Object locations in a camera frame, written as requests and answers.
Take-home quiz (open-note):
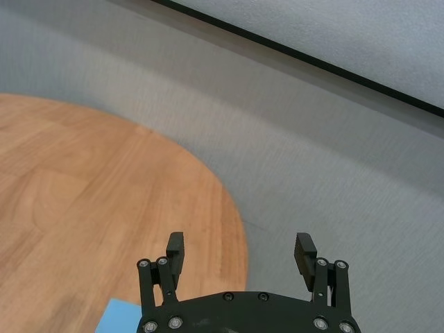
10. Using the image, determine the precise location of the blue wooden cube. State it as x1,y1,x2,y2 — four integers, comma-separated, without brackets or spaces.
95,298,143,333

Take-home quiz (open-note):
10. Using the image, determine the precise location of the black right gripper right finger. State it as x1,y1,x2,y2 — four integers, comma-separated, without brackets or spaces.
293,232,351,308

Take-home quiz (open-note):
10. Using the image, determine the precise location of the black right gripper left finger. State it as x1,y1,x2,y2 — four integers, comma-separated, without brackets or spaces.
137,231,186,309

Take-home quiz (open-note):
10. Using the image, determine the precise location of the black wall baseboard strip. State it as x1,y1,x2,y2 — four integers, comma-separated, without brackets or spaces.
151,0,444,118

